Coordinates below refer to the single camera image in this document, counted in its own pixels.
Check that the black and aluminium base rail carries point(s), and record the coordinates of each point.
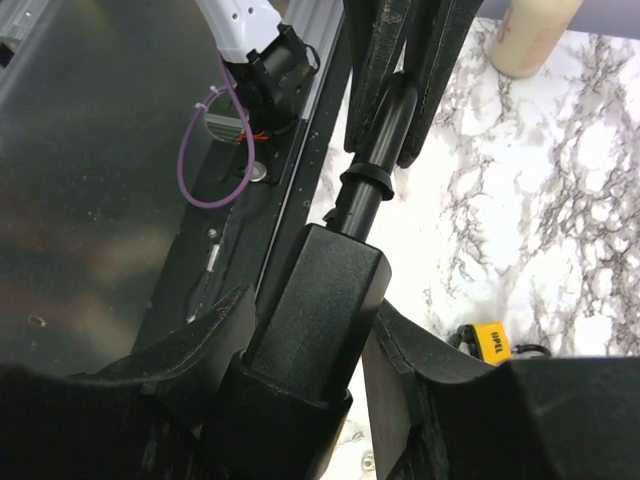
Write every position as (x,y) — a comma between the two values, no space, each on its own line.
(216,250)

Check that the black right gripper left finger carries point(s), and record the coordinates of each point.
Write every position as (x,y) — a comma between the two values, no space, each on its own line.
(133,419)

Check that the yellow black padlock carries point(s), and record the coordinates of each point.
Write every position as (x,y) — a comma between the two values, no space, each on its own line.
(489,343)

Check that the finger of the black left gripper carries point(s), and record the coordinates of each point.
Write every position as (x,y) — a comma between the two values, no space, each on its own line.
(377,32)
(434,42)

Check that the cream soap pump bottle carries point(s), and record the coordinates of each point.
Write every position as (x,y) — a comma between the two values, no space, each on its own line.
(528,33)

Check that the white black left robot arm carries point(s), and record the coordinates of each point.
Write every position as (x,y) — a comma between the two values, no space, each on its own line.
(269,61)

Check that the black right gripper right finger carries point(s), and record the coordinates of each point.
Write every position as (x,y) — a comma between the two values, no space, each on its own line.
(437,413)

